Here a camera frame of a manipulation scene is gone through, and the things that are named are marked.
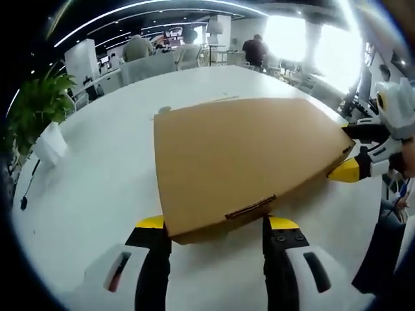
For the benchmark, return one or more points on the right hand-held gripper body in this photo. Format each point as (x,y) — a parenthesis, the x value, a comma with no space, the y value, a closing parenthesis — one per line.
(402,113)

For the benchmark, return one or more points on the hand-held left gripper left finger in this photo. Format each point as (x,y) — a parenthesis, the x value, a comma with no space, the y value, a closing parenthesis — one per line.
(152,269)

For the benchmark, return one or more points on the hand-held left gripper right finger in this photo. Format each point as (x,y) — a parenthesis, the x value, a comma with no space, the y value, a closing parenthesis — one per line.
(279,265)

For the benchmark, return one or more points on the brown cardboard shoe box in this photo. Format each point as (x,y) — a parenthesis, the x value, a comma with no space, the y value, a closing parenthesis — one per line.
(243,155)

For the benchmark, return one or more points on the person's right hand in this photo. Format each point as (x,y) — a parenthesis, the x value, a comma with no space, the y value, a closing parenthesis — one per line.
(407,158)

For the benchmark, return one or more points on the white office chair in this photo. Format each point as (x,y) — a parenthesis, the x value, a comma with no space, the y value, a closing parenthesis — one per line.
(79,97)

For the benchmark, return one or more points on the grey office chair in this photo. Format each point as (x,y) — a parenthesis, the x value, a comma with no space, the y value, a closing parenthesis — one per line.
(146,69)

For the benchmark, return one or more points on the green potted plant white pot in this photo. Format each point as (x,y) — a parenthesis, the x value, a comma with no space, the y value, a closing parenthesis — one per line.
(35,100)

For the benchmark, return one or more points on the long ceiling light strip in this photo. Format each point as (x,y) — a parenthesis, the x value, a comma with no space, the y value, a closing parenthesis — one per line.
(107,24)

